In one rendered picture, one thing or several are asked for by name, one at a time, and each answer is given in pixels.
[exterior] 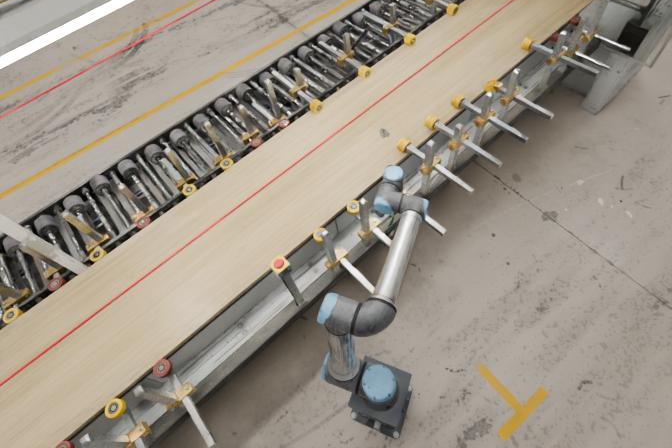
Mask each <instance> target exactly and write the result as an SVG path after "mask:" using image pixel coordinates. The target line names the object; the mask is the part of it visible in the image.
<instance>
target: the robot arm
mask: <svg viewBox="0 0 672 448"><path fill-rule="evenodd" d="M383 176H384V177H383V180H382V183H381V185H380V188H379V191H378V193H377V196H376V197H375V201H374V207H375V209H376V211H375V214H377V215H378V216H379V217H382V218H383V217H384V215H385V214H387V215H391V216H394V215H395V214H397V213H399V214H402V215H401V219H400V222H399V225H398V228H397V230H396V233H395V236H394V239H393V241H392V244H391V247H390V249H389V252H388V255H387V258H386V260H385V263H384V266H383V269H382V271H381V274H380V277H379V280H378V282H377V285H376V288H375V291H374V293H373V296H371V297H369V298H367V300H366V303H361V302H358V301H355V300H352V299H349V298H346V297H343V296H340V295H338V294H334V293H328V294H327V295H326V297H325V299H324V301H323V303H322V305H321V308H320V311H319V314H318V317H317V321H318V322H319V323H321V324H322V325H323V324H324V325H325V327H326V332H327V338H328V345H329V353H328V354H327V356H326V358H325V361H324V364H323V368H322V379H323V380H324V381H326V382H327V383H329V384H332V385H335V386H337V387H339V388H342V389H344V390H347V391H349V392H352V393H354V394H356V395H359V396H361V397H363V399H364V401H365V403H366V404H367V405H368V406H369V407H370V408H372V409H373V410H376V411H387V410H389V409H391V408H392V407H393V406H394V405H395V404H396V402H397V400H398V397H399V385H398V382H397V380H396V378H395V377H394V375H393V373H392V372H391V371H390V370H389V369H388V368H387V367H385V366H383V365H374V364H372V363H369V362H366V361H364V360H361V359H359V358H358V355H357V354H356V353H355V336H356V337H369V336H373V335H375V334H378V333H380V332H381V331H383V330H384V329H386V328H387V327H388V326H389V325H390V324H391V323H392V322H393V320H394V318H395V316H396V313H397V308H396V306H395V302H396V299H397V295H398V292H399V289H400V286H401V283H402V280H403V277H404V274H405V270H406V267H407V264H408V261H409V258H410V255H411V252H412V249H413V245H414V242H415V239H416V236H417V233H418V230H419V227H420V224H421V222H422V220H426V216H427V211H428V205H429V201H428V200H426V199H423V198H419V197H415V196H411V195H407V194H403V177H404V174H403V170H402V169H401V168H400V167H398V166H389V167H387V168H386V169H385V170H384V173H383Z"/></svg>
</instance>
